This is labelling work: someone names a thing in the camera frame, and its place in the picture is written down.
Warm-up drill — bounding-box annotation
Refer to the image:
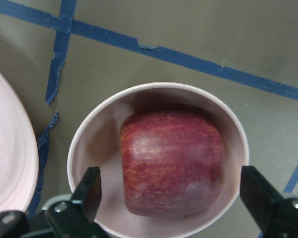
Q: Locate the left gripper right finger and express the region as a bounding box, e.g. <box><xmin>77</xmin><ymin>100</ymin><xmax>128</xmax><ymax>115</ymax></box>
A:
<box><xmin>240</xmin><ymin>166</ymin><xmax>298</xmax><ymax>238</ymax></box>

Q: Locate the pink plate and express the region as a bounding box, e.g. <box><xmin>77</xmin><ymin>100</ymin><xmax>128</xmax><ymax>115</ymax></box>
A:
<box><xmin>0</xmin><ymin>74</ymin><xmax>39</xmax><ymax>212</ymax></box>

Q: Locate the red apple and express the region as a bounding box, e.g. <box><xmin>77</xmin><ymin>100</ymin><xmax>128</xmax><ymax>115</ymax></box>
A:
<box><xmin>120</xmin><ymin>111</ymin><xmax>225</xmax><ymax>216</ymax></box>

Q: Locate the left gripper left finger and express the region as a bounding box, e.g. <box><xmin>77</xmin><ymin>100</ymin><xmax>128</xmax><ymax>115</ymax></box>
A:
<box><xmin>0</xmin><ymin>167</ymin><xmax>109</xmax><ymax>238</ymax></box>

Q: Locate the pink bowl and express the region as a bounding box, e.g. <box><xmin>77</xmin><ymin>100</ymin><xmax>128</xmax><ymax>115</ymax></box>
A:
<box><xmin>67</xmin><ymin>82</ymin><xmax>249</xmax><ymax>238</ymax></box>

